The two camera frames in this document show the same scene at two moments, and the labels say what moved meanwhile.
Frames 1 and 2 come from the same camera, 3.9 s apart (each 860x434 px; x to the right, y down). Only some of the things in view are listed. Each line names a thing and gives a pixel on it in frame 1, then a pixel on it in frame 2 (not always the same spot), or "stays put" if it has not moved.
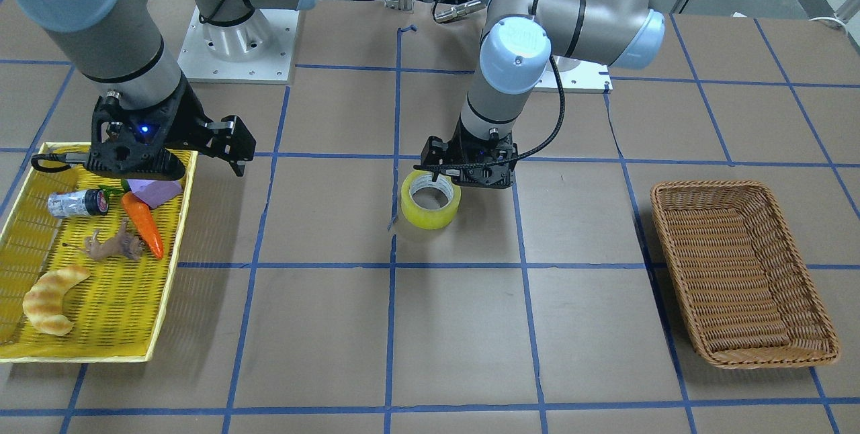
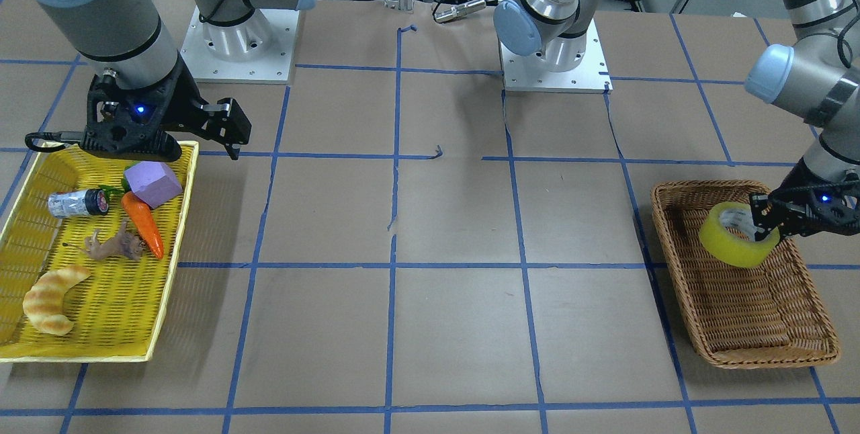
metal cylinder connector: x=453 y=12 stays put
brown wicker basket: x=745 y=289 stays put
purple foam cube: x=151 y=191 stays put
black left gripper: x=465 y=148 to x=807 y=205
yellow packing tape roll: x=429 y=219 to x=728 y=248
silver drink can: x=95 y=201 stays put
